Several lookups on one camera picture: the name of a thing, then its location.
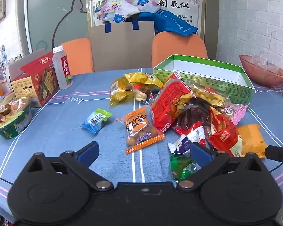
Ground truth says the white purple candy packet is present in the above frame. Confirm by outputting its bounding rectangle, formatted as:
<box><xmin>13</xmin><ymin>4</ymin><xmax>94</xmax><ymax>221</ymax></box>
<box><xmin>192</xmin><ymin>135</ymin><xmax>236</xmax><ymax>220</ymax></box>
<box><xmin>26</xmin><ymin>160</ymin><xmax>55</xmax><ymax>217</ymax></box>
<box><xmin>168</xmin><ymin>134</ymin><xmax>194</xmax><ymax>155</ymax></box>

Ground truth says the floral cloth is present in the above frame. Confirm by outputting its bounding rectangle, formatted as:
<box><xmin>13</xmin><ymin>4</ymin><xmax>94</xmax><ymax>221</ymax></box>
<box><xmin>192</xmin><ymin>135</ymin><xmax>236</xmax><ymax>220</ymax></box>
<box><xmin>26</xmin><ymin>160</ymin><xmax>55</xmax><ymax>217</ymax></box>
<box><xmin>94</xmin><ymin>0</ymin><xmax>161</xmax><ymax>25</ymax></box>

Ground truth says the pink printed clear packet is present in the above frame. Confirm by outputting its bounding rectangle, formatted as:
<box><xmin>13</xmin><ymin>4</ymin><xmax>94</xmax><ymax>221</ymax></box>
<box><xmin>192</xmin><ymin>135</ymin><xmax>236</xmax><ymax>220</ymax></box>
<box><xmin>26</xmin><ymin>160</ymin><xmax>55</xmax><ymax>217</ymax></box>
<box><xmin>224</xmin><ymin>102</ymin><xmax>250</xmax><ymax>126</ymax></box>

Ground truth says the clear plastic bag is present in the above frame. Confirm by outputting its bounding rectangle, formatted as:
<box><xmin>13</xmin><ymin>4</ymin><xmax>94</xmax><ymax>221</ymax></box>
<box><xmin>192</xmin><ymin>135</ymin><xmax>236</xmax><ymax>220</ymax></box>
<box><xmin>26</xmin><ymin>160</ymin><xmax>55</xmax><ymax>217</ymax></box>
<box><xmin>252</xmin><ymin>50</ymin><xmax>278</xmax><ymax>68</ymax></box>

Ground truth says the dark small snack packet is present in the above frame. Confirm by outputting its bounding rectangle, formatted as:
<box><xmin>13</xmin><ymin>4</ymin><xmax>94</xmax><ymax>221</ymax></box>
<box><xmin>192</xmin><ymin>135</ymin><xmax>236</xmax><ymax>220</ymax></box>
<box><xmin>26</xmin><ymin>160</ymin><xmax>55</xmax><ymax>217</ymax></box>
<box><xmin>141</xmin><ymin>87</ymin><xmax>161</xmax><ymax>104</ymax></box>

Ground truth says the blue candy packet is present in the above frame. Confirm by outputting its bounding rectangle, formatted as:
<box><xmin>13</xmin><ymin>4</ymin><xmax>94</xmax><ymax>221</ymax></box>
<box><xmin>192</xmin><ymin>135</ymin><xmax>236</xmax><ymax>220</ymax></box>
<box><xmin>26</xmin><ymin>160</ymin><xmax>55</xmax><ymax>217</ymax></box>
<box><xmin>81</xmin><ymin>108</ymin><xmax>113</xmax><ymax>135</ymax></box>

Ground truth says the blue tablecloth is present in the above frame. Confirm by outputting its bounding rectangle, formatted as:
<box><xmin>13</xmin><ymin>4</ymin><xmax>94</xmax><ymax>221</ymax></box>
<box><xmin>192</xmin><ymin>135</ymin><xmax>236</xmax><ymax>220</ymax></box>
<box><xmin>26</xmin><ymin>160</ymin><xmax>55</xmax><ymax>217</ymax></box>
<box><xmin>0</xmin><ymin>68</ymin><xmax>283</xmax><ymax>226</ymax></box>

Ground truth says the green snack packet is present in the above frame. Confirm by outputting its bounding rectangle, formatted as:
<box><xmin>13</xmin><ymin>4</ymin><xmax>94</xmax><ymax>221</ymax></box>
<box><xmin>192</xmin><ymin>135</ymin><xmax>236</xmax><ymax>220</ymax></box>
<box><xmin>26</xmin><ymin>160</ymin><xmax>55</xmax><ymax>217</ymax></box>
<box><xmin>169</xmin><ymin>154</ymin><xmax>201</xmax><ymax>183</ymax></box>

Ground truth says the red zip snack bag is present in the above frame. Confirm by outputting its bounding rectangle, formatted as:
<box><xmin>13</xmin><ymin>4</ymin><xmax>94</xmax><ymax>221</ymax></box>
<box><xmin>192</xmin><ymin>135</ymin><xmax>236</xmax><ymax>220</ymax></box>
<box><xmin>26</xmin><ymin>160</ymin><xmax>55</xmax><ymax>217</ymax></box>
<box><xmin>150</xmin><ymin>73</ymin><xmax>197</xmax><ymax>134</ymax></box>

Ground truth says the plastic drink bottle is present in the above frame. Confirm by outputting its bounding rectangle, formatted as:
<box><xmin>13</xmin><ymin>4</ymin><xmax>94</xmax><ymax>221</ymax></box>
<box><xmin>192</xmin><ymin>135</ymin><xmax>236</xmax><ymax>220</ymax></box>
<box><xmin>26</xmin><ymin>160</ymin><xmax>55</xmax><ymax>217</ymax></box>
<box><xmin>52</xmin><ymin>45</ymin><xmax>73</xmax><ymax>90</ymax></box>

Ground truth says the clear bag of yellow puffs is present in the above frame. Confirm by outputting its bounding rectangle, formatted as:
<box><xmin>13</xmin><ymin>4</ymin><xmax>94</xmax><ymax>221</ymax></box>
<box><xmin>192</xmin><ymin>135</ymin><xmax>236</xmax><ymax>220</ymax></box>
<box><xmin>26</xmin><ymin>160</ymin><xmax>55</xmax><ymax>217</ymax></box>
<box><xmin>191</xmin><ymin>83</ymin><xmax>230</xmax><ymax>107</ymax></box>

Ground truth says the red cracker box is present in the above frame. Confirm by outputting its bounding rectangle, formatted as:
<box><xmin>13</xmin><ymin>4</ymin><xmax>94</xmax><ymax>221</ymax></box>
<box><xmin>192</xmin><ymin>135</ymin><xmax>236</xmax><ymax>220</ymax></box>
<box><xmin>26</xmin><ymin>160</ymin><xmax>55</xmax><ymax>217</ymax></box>
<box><xmin>9</xmin><ymin>48</ymin><xmax>61</xmax><ymax>108</ymax></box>

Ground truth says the red white small packet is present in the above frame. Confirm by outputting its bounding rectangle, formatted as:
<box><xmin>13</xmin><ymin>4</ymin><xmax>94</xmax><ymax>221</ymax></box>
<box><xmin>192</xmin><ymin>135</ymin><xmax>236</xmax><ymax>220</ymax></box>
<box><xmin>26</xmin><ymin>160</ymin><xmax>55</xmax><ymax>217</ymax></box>
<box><xmin>172</xmin><ymin>121</ymin><xmax>206</xmax><ymax>147</ymax></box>

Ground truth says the orange chair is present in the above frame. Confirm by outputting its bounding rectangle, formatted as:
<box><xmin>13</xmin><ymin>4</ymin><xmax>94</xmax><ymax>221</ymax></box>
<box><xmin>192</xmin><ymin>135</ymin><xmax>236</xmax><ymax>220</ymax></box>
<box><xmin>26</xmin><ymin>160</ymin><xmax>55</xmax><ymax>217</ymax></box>
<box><xmin>151</xmin><ymin>31</ymin><xmax>208</xmax><ymax>69</ymax></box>
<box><xmin>59</xmin><ymin>38</ymin><xmax>95</xmax><ymax>75</ymax></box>

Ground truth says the yellow printed snack packet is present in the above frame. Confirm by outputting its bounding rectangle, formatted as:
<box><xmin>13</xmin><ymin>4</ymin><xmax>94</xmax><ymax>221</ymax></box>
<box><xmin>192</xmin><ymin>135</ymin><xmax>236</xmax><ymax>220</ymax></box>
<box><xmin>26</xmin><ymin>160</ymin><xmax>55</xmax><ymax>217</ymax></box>
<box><xmin>124</xmin><ymin>72</ymin><xmax>164</xmax><ymax>89</ymax></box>

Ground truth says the orange peanut snack packet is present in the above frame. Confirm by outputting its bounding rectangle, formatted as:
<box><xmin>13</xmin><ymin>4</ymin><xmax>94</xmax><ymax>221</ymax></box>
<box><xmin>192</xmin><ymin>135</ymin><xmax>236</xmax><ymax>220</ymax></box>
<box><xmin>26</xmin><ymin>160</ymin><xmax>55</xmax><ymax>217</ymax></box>
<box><xmin>124</xmin><ymin>107</ymin><xmax>165</xmax><ymax>155</ymax></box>

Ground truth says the orange pastry packet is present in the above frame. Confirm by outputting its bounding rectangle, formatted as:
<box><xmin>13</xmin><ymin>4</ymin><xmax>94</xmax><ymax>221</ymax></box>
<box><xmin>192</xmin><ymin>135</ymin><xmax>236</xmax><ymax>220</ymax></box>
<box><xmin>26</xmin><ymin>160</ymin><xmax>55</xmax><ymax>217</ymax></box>
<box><xmin>236</xmin><ymin>124</ymin><xmax>268</xmax><ymax>158</ymax></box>

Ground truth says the yellow clear snack packet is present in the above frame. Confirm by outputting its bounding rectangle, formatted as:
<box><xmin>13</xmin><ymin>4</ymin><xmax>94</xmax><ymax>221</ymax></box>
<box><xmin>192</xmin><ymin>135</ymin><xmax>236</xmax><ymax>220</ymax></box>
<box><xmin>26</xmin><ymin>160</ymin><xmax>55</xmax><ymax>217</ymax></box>
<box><xmin>109</xmin><ymin>76</ymin><xmax>135</xmax><ymax>108</ymax></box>

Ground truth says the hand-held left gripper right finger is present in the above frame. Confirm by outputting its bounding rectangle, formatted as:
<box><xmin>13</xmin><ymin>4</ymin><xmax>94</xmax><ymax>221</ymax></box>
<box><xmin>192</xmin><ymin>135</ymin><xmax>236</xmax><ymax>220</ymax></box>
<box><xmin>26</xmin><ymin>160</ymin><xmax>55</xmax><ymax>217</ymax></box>
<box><xmin>176</xmin><ymin>142</ymin><xmax>265</xmax><ymax>190</ymax></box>

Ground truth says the dark red dried fruit packet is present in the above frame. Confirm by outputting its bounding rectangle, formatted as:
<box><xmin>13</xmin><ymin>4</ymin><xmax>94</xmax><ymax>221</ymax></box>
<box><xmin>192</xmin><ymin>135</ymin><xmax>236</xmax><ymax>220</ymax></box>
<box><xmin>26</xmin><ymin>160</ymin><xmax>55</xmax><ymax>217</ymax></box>
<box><xmin>176</xmin><ymin>98</ymin><xmax>212</xmax><ymax>130</ymax></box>

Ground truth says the cream wrapped snack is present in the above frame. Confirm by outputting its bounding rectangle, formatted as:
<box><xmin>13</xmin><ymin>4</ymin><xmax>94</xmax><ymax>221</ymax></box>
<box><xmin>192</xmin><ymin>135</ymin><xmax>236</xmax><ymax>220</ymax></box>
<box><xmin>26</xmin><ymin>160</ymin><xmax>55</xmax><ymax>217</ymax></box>
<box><xmin>134</xmin><ymin>90</ymin><xmax>148</xmax><ymax>102</ymax></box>

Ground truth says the blue bag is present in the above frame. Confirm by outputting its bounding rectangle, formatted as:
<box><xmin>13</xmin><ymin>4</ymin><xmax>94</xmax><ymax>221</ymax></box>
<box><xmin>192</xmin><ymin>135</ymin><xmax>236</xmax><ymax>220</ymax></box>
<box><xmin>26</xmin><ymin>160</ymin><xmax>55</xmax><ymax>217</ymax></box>
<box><xmin>130</xmin><ymin>9</ymin><xmax>199</xmax><ymax>37</ymax></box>

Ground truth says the red nut snack packet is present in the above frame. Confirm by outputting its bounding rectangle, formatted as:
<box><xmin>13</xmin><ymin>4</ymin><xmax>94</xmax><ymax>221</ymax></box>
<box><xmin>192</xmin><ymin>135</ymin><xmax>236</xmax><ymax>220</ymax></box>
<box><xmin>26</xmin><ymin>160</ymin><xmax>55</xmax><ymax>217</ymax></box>
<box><xmin>208</xmin><ymin>106</ymin><xmax>244</xmax><ymax>157</ymax></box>

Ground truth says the instant noodle bowl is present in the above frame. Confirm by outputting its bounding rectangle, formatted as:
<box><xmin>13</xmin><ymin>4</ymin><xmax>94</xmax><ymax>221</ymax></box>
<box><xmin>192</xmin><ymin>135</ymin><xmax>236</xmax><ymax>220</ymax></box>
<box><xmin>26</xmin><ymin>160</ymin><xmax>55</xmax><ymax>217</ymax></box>
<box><xmin>0</xmin><ymin>97</ymin><xmax>33</xmax><ymax>139</ymax></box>

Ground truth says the pink plastic bowl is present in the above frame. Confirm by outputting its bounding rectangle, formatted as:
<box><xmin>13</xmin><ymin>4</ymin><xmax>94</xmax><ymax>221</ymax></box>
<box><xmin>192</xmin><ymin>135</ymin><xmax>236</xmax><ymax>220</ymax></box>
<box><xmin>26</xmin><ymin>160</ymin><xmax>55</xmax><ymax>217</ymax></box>
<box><xmin>239</xmin><ymin>54</ymin><xmax>283</xmax><ymax>88</ymax></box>

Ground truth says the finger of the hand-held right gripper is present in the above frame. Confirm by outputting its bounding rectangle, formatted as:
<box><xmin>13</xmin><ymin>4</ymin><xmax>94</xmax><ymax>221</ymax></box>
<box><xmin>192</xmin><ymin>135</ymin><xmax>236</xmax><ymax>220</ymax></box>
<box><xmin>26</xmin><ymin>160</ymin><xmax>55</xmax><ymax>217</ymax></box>
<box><xmin>265</xmin><ymin>145</ymin><xmax>283</xmax><ymax>169</ymax></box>

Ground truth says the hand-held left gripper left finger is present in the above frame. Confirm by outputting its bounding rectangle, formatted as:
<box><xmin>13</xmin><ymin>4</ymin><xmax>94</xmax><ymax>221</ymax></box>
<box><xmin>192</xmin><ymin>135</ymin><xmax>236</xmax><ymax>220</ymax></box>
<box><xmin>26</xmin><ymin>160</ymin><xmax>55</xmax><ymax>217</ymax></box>
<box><xmin>26</xmin><ymin>142</ymin><xmax>114</xmax><ymax>191</ymax></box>

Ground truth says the green gift box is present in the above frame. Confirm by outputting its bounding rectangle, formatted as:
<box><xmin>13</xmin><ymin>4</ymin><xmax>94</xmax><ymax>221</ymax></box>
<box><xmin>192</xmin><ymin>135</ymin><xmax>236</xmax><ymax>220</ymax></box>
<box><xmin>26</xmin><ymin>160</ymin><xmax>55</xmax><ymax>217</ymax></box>
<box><xmin>153</xmin><ymin>55</ymin><xmax>255</xmax><ymax>104</ymax></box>

